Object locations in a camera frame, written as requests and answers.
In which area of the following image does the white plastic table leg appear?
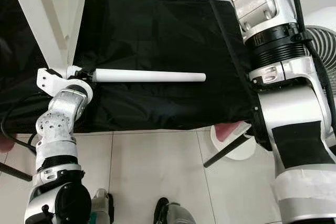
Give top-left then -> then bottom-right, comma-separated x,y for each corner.
92,68 -> 207,83

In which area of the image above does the white plastic table top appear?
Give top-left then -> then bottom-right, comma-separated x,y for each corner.
5,0 -> 89,80

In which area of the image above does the black tablecloth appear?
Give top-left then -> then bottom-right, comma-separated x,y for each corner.
0,0 -> 263,135

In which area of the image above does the dark pink stool seat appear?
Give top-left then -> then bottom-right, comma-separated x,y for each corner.
0,135 -> 16,154

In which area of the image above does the robot left leg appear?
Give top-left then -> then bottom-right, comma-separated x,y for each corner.
92,188 -> 116,224

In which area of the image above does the robot leg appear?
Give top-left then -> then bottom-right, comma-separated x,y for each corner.
92,188 -> 116,224
153,198 -> 198,224

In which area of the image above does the robot right leg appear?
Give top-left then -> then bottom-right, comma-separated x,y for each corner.
153,198 -> 198,224

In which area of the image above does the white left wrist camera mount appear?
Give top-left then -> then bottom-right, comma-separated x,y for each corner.
37,67 -> 86,97

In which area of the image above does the black table frame leg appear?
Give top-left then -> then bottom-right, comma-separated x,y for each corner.
0,162 -> 33,182
204,135 -> 252,168

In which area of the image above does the round extension cord reel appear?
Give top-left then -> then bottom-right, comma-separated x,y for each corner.
210,121 -> 257,161

